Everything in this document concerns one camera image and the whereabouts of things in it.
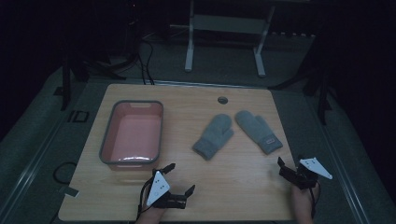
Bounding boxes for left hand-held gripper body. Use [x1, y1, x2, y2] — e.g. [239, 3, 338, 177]
[145, 170, 188, 210]

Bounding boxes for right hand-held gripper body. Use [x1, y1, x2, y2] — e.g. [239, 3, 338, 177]
[279, 157, 333, 191]

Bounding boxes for grey mitten with label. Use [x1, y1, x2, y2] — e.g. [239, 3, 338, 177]
[234, 109, 284, 156]

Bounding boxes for pink basin with grey rim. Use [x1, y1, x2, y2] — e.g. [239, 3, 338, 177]
[98, 99, 164, 172]

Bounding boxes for plain grey mitten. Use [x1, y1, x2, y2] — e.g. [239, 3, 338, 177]
[191, 113, 235, 161]

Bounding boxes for person's left hand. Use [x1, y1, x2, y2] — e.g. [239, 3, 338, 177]
[135, 204, 168, 224]

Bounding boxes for person's right hand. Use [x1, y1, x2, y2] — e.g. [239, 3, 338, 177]
[290, 183, 320, 224]

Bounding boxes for black tripod stand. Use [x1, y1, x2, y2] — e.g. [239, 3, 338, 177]
[52, 52, 125, 112]
[270, 62, 339, 126]

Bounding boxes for grey tape piece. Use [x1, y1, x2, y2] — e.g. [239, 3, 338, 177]
[59, 185, 80, 199]

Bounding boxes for white metal stand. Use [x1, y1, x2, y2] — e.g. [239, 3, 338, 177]
[169, 0, 276, 78]

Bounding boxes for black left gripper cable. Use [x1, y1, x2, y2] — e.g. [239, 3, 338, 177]
[135, 176, 157, 221]

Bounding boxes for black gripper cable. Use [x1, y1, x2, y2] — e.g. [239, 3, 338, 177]
[135, 176, 157, 221]
[308, 180, 321, 219]

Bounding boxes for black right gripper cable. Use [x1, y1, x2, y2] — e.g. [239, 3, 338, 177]
[308, 180, 321, 219]

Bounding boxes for black cable loop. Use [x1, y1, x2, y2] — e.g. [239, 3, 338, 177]
[52, 161, 78, 186]

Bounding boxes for black rectangular bracket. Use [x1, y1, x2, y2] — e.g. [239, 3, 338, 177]
[67, 109, 91, 124]

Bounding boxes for black floor cables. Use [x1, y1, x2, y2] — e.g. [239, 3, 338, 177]
[136, 34, 156, 86]

